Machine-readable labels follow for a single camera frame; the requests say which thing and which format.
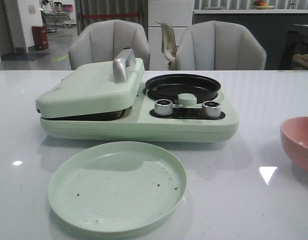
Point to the mint green sandwich maker lid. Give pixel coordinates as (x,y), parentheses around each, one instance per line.
(99,91)

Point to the pink bowl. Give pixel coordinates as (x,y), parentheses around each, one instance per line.
(294,138)

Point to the mint green breakfast maker base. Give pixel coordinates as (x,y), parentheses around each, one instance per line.
(137,124)

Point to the left silver control knob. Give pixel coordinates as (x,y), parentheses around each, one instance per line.
(163,107)

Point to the silver control knob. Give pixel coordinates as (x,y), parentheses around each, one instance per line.
(211,109)
(163,107)

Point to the black round frying pan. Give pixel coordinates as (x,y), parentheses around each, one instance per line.
(169,86)

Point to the right silver control knob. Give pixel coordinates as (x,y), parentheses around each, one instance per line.
(211,109)

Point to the beige office chair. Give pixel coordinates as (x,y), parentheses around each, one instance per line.
(169,47)

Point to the mint green round plate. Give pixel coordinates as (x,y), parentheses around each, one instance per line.
(118,187)

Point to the right grey upholstered chair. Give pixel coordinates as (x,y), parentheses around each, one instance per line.
(219,45)

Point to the grey upholstered chair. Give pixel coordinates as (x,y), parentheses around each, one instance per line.
(103,41)
(219,45)

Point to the left grey upholstered chair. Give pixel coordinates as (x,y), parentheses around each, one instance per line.
(103,41)

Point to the white cabinet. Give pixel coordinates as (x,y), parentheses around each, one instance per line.
(179,14)

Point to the red trash bin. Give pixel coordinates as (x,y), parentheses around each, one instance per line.
(39,37)

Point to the dark counter with white top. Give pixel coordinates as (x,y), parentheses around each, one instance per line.
(282,33)

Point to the fruit bowl on counter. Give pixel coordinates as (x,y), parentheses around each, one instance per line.
(261,5)

